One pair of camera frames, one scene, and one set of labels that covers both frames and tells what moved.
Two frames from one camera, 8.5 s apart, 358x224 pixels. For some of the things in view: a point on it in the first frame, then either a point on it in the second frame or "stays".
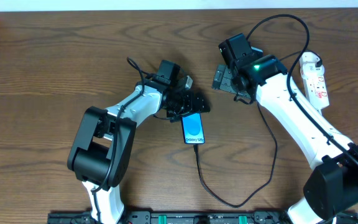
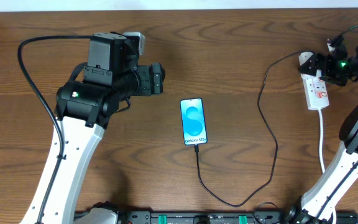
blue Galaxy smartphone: x=192 y=129 stays
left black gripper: x=198 y=103 to x=157 y=78
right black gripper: x=225 y=81 to x=319 y=63
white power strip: x=313 y=74 stays
